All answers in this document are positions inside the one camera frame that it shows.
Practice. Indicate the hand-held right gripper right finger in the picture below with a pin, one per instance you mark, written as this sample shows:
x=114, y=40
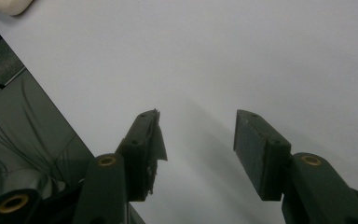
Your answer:
x=258, y=155

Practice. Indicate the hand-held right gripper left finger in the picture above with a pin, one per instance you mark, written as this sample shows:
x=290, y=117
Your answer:
x=136, y=155

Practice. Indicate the dark grey cloth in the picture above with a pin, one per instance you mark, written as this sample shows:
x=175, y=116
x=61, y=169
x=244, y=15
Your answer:
x=21, y=140

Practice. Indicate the cream white rounded object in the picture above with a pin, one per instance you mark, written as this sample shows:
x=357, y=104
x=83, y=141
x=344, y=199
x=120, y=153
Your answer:
x=9, y=5

